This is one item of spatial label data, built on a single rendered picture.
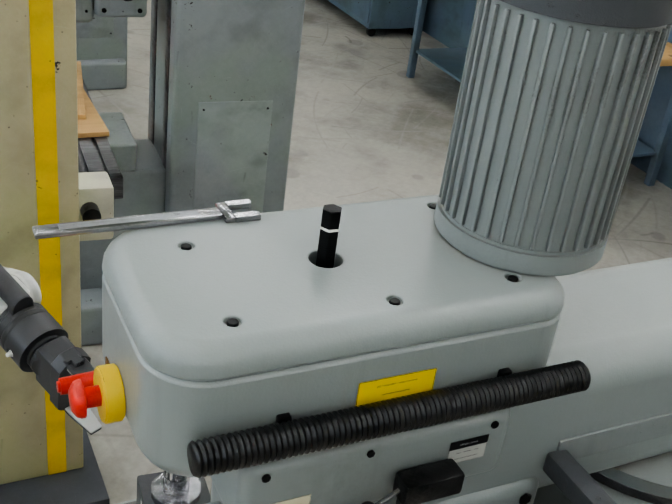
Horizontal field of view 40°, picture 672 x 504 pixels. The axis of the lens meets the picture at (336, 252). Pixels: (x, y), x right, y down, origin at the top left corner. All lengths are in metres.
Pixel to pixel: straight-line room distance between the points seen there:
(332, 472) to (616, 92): 0.49
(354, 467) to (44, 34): 1.84
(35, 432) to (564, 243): 2.51
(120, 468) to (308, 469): 2.52
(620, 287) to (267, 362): 0.63
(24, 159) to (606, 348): 1.93
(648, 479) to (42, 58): 1.91
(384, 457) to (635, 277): 0.51
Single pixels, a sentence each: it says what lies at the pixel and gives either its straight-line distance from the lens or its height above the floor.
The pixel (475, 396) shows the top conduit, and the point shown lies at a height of 1.80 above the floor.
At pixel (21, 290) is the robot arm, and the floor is 1.57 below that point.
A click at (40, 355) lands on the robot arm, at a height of 1.51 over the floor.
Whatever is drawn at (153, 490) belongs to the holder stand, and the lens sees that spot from 1.75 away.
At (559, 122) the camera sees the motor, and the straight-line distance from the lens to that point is 0.97.
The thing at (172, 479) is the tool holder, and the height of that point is 1.20.
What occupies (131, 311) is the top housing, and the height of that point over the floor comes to 1.88.
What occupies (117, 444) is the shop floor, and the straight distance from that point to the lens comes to 3.58.
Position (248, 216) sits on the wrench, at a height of 1.90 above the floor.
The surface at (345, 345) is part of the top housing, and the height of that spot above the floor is 1.87.
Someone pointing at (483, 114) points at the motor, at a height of 2.05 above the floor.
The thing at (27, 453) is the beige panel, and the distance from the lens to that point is 3.36.
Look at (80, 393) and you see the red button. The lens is 0.98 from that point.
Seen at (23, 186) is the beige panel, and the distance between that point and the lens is 2.80.
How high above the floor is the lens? 2.39
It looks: 29 degrees down
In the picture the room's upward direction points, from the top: 8 degrees clockwise
